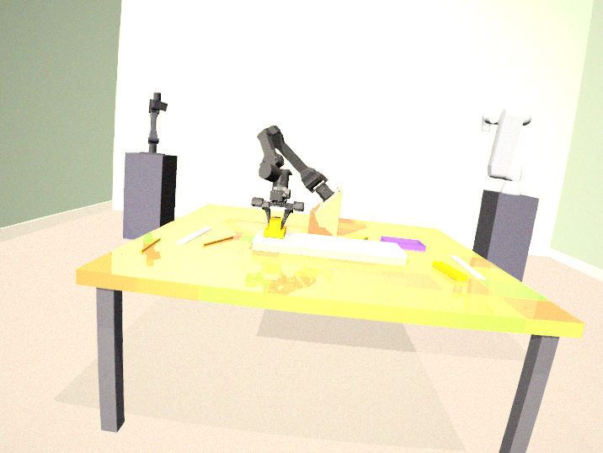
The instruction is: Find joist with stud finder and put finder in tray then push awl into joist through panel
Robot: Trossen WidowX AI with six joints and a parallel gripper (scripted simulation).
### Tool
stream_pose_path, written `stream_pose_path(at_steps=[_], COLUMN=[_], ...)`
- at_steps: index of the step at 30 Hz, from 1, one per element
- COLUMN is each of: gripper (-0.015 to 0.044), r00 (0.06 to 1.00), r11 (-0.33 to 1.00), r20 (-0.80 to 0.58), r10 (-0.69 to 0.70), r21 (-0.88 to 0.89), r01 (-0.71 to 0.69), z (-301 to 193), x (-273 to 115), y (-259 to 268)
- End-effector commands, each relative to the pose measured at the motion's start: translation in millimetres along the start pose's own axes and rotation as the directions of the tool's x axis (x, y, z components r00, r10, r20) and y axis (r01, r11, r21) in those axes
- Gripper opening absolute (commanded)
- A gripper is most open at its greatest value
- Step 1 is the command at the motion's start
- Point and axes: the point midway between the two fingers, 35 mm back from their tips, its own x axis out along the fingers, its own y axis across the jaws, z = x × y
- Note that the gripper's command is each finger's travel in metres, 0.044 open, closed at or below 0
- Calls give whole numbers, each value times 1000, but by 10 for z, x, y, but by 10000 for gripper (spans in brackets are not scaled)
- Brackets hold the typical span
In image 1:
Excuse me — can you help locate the white flat bar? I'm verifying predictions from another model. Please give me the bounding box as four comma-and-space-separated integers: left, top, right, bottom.
176, 227, 212, 244
450, 255, 486, 280

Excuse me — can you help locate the white rectangular panel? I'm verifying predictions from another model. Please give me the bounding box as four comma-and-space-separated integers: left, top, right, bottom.
252, 228, 408, 267

